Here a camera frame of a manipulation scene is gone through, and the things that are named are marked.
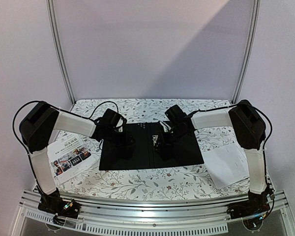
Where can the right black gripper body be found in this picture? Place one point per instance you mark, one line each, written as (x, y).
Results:
(166, 138)

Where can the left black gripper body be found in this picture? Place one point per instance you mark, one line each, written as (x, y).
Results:
(117, 140)

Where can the silver folder clip mechanism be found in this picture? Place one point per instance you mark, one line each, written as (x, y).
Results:
(154, 140)

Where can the black clip folder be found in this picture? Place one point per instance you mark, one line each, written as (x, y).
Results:
(142, 154)

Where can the colour printed brochure sheet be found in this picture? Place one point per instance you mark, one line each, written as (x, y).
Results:
(68, 157)

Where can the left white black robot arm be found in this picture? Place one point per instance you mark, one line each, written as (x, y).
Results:
(36, 129)

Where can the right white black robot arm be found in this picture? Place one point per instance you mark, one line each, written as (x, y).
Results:
(249, 124)

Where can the white text paper sheet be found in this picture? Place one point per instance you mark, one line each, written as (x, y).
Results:
(226, 165)

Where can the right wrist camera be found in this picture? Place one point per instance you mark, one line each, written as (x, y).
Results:
(175, 114)

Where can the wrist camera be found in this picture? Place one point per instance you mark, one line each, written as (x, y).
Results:
(111, 118)
(175, 114)

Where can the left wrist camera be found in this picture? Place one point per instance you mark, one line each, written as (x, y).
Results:
(111, 118)

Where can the left aluminium frame post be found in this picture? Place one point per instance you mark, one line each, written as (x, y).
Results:
(59, 51)

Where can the aluminium frame post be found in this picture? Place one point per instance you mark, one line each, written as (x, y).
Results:
(59, 51)
(248, 50)

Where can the perforated white cable tray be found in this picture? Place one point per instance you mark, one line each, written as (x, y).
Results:
(107, 228)

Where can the aluminium mounting rail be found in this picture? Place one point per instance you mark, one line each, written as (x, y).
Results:
(203, 210)

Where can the right aluminium frame post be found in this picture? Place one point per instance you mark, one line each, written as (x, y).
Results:
(248, 50)

